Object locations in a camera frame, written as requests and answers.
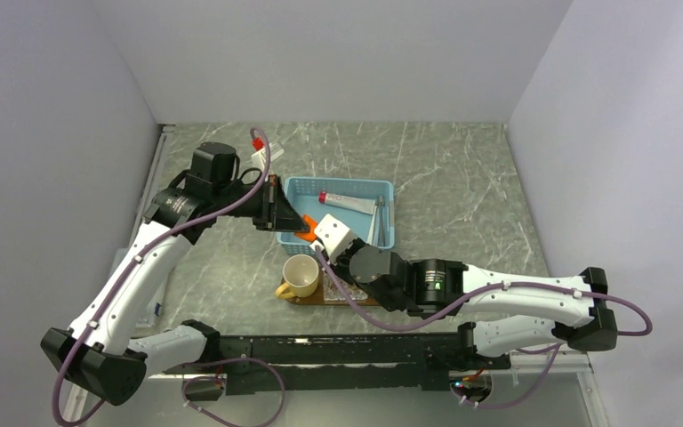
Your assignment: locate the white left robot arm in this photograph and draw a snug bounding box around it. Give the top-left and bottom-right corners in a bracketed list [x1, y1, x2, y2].
[41, 138, 308, 406]

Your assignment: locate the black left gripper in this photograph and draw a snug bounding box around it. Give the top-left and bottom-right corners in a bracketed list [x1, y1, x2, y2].
[213, 174, 309, 233]

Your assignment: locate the orange toothpaste tube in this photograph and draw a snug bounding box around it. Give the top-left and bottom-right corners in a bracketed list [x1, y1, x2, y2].
[293, 214, 317, 243]

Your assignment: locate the yellow mug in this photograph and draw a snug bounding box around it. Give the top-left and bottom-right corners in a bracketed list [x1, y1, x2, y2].
[274, 254, 321, 299]

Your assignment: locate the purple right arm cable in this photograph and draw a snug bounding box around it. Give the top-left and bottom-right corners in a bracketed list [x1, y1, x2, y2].
[314, 244, 654, 411]

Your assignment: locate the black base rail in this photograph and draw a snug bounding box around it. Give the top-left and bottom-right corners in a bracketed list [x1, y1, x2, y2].
[161, 333, 513, 396]

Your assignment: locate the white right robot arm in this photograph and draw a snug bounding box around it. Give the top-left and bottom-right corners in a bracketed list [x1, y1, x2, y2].
[330, 245, 619, 369]

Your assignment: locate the light blue plastic basket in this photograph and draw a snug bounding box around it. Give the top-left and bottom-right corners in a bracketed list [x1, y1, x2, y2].
[283, 177, 395, 249]

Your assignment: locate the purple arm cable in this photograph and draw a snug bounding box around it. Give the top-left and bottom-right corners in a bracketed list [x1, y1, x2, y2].
[314, 244, 654, 411]
[51, 126, 287, 427]

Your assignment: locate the clear glass holder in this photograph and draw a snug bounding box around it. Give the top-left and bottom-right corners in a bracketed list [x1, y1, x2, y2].
[323, 276, 368, 303]

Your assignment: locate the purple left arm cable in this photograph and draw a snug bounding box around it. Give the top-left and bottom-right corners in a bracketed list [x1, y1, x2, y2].
[51, 126, 287, 427]

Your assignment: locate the oval wooden tray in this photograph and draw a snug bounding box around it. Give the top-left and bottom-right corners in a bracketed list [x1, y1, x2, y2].
[285, 288, 381, 307]

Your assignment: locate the white toothpaste tube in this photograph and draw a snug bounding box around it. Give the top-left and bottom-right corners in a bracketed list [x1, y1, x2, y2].
[318, 191, 376, 215]

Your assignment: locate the grey toothbrush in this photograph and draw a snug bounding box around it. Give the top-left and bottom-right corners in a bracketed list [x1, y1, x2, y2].
[376, 196, 386, 246]

